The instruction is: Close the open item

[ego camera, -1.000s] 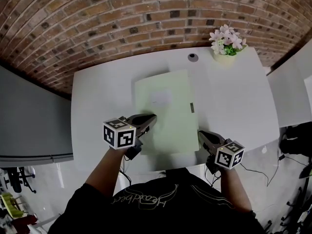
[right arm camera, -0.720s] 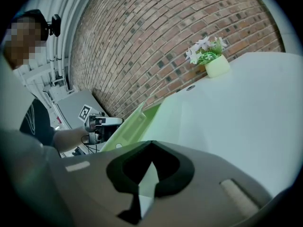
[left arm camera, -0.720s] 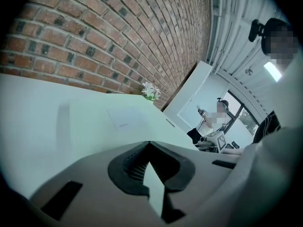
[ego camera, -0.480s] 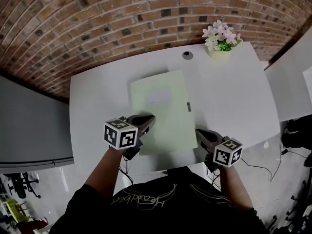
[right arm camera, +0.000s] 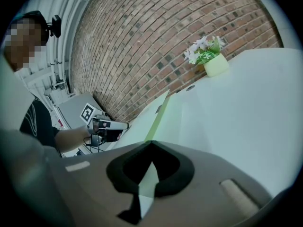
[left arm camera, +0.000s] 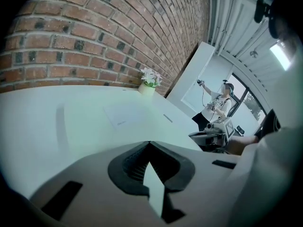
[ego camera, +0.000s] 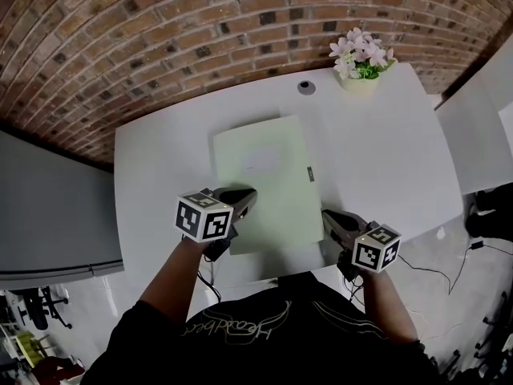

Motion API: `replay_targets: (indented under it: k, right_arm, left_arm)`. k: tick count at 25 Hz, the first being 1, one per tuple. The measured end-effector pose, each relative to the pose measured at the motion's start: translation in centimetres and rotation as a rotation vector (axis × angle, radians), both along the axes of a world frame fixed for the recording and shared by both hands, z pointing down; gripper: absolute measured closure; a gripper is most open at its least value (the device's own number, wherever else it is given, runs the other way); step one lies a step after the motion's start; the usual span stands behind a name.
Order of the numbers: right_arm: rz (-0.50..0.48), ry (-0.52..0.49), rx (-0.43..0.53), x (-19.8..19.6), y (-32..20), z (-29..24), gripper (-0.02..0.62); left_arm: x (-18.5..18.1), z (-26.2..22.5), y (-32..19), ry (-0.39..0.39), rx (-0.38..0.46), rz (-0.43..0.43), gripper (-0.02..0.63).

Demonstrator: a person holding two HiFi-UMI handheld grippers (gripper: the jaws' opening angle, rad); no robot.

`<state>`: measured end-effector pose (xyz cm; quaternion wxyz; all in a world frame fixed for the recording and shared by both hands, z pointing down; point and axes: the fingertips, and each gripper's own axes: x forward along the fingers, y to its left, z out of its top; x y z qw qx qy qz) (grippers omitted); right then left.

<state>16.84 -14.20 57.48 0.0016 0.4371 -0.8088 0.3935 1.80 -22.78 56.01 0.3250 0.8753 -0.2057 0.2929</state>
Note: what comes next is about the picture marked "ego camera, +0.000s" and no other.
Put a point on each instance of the white desk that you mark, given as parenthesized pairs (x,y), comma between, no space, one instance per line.
(380,155)

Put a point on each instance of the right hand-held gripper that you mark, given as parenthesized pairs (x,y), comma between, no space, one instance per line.
(372,251)

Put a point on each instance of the black office chair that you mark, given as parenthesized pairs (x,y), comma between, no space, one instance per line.
(38,315)

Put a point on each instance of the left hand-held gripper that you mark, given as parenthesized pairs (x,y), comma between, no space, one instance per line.
(200,219)

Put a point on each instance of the white bookshelf cabinet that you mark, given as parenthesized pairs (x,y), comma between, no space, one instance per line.
(469,143)

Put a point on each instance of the potted pink flower plant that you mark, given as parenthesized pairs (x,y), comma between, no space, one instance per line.
(356,60)

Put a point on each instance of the person's left forearm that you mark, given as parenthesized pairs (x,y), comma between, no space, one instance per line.
(172,283)

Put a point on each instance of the grey refrigerator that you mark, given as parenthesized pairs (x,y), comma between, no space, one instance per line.
(52,215)

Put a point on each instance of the light green paper sheet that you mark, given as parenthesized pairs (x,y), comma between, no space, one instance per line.
(272,155)

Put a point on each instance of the person's right forearm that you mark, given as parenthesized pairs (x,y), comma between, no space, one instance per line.
(388,307)

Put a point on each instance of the person's black shirt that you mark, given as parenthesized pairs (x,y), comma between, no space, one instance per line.
(280,347)

